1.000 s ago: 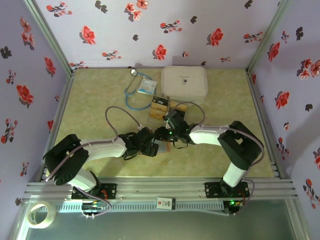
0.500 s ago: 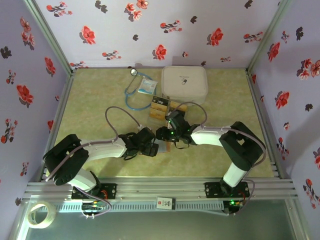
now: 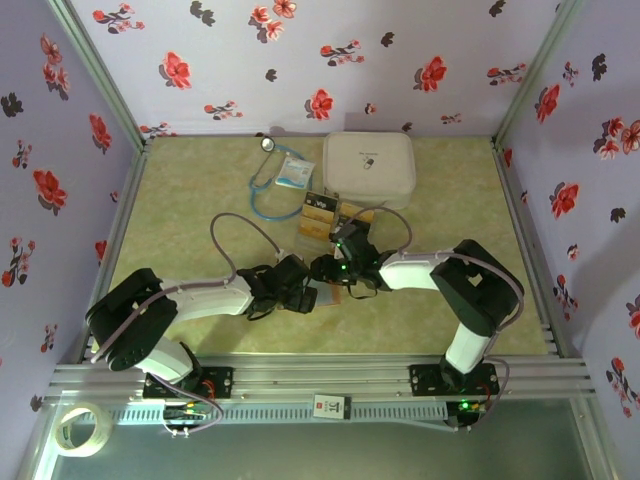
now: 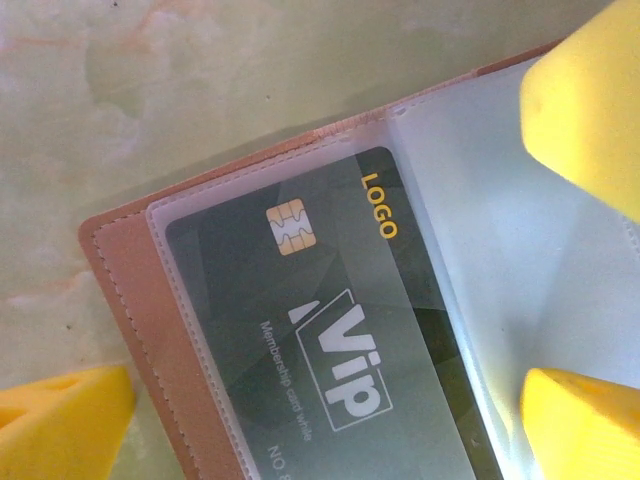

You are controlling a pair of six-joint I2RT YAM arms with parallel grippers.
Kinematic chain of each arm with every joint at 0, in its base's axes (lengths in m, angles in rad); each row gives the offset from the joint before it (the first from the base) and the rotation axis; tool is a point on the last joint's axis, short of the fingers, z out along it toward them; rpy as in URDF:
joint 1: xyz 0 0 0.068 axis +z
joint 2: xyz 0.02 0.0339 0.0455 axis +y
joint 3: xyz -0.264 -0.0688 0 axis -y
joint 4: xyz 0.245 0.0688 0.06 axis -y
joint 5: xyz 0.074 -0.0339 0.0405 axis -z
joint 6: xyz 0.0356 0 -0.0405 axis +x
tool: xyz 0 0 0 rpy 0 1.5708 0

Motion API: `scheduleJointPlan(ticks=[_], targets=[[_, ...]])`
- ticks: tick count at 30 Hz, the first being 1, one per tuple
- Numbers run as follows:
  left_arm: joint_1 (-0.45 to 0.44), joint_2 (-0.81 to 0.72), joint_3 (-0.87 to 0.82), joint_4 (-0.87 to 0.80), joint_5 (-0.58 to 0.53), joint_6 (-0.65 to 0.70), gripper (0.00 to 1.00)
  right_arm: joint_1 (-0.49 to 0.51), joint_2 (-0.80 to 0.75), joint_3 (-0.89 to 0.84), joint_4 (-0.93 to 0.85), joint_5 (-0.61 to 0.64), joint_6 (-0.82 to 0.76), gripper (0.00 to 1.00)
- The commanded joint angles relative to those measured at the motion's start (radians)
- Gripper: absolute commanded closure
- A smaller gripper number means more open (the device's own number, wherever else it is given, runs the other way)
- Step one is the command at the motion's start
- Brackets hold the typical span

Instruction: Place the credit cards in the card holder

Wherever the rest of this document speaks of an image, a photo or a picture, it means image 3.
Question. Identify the clear acrylic card stand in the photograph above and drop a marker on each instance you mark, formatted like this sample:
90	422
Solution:
312	242

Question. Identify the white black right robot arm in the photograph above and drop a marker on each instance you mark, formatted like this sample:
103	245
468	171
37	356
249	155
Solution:
410	272

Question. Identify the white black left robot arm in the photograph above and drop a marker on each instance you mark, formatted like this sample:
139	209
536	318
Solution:
210	300

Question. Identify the gold VIP card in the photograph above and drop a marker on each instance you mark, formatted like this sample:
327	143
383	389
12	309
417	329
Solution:
315	229
347	207
317	215

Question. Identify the white blue packet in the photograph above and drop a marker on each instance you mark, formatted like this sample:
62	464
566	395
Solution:
294	172

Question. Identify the red white label tag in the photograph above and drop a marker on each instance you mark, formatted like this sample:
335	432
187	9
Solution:
330	406

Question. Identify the white square lidded container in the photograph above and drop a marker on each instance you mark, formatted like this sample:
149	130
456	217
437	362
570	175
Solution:
370	165

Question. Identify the blue stethoscope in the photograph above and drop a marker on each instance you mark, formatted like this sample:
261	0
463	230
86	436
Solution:
267	143

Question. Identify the small controller board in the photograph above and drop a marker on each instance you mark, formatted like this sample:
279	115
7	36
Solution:
187	412
467	407

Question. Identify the clear tape roll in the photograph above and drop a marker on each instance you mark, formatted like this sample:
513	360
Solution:
84	451

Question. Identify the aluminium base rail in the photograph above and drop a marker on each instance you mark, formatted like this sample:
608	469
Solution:
320	375

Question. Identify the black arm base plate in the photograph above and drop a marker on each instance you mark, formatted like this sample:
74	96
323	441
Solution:
425	380
220	382

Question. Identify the aluminium side rail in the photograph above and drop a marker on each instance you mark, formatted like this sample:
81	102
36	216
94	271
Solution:
127	200
517	200

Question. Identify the aluminium corner post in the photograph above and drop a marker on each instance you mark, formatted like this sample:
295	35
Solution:
102	75
533	75

